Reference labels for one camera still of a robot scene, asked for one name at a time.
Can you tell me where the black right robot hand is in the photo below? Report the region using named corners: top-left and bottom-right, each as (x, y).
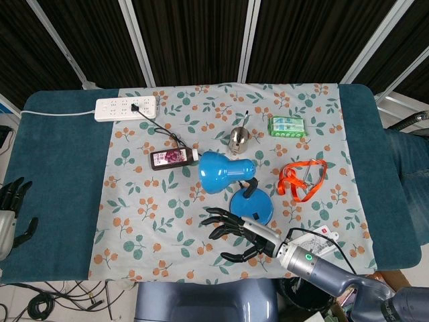
top-left (200, 207), bottom-right (290, 263)

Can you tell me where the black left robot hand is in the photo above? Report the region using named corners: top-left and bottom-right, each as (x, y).
top-left (0, 176), bottom-right (39, 262)

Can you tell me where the blue desk lamp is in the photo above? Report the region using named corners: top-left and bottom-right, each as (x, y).
top-left (197, 150), bottom-right (274, 225)

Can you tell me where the ruler set in clear bag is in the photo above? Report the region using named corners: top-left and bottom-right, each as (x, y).
top-left (287, 225), bottom-right (347, 266)

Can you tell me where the black waste bin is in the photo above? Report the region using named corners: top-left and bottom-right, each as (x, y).
top-left (277, 276), bottom-right (340, 319)

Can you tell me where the teal table cover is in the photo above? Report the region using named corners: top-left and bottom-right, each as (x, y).
top-left (0, 83), bottom-right (423, 282)

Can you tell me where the blue-grey robot torso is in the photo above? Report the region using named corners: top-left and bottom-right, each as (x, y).
top-left (135, 279), bottom-right (280, 322)

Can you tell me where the stainless steel cup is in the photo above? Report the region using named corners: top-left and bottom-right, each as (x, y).
top-left (228, 126), bottom-right (252, 155)

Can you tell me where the floral patterned tablecloth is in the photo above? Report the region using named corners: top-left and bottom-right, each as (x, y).
top-left (87, 82), bottom-right (379, 281)

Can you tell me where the green tissue pack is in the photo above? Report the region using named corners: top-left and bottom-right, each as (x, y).
top-left (267, 115), bottom-right (309, 138)

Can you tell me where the dark grape juice bottle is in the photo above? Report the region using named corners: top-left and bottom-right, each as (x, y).
top-left (149, 147), bottom-right (199, 172)

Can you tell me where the white power strip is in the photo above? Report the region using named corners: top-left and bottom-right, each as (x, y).
top-left (95, 96), bottom-right (158, 122)

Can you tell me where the person in blue jeans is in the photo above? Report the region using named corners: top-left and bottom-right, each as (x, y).
top-left (384, 127), bottom-right (429, 243)

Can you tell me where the orange lanyard with clip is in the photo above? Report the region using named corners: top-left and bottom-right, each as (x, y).
top-left (277, 159), bottom-right (328, 203)

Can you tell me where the black coiled floor cable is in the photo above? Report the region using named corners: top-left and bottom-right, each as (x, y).
top-left (27, 292), bottom-right (56, 318)

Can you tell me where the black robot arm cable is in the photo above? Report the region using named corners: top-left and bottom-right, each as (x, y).
top-left (284, 227), bottom-right (359, 276)

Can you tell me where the white power strip cable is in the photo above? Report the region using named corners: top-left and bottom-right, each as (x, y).
top-left (19, 108), bottom-right (98, 117)

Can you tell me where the black power cord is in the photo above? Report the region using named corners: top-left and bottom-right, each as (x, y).
top-left (129, 103), bottom-right (202, 156)

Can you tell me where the black flexible hose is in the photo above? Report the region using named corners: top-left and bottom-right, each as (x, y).
top-left (387, 111), bottom-right (429, 132)

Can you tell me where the black folding screen silver frame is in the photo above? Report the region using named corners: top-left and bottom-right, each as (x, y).
top-left (0, 0), bottom-right (429, 111)

